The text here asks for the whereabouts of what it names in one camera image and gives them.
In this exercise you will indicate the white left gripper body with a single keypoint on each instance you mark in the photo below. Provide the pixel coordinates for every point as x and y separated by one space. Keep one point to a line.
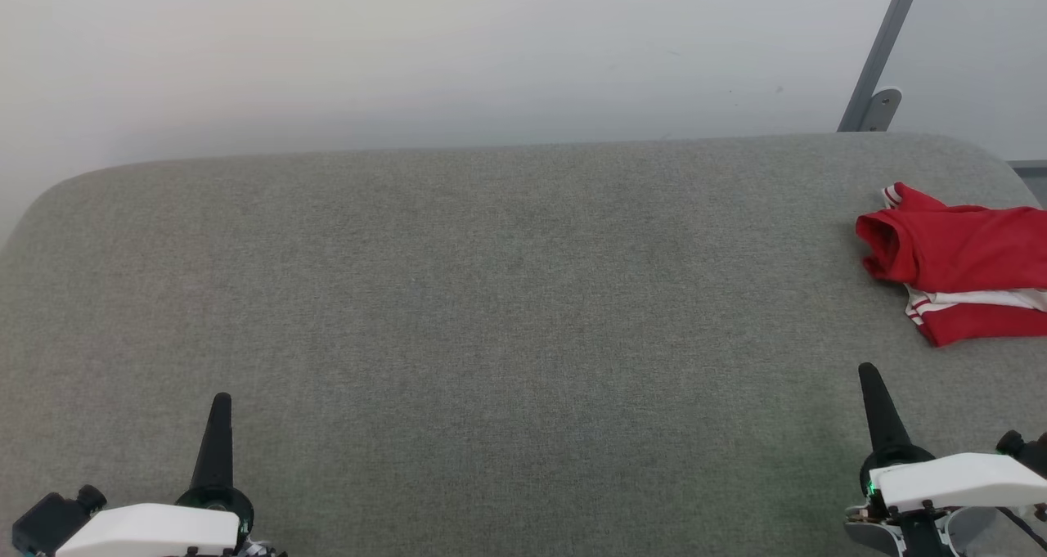
155 532

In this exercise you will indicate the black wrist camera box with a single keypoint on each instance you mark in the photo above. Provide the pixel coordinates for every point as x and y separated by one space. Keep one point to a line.
49 520
1026 451

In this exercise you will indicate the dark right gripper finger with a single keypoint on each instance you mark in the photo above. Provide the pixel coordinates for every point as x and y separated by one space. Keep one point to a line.
883 418

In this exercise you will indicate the grey metal pole bracket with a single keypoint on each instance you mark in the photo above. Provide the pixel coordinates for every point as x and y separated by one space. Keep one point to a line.
882 109

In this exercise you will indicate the grey metal pole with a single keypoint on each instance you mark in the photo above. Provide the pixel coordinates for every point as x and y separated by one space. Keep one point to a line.
887 42

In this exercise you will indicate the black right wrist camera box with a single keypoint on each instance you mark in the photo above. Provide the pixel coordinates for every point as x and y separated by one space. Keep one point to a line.
1026 451

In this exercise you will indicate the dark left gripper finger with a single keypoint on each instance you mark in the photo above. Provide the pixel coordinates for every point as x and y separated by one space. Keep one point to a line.
217 451

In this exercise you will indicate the red and white jersey shirt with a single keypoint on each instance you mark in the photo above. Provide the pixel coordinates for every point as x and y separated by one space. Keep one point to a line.
973 246

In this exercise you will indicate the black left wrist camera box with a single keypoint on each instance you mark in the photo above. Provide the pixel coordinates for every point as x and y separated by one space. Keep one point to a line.
49 520

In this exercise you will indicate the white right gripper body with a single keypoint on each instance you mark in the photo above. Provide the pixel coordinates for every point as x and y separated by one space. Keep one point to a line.
957 479

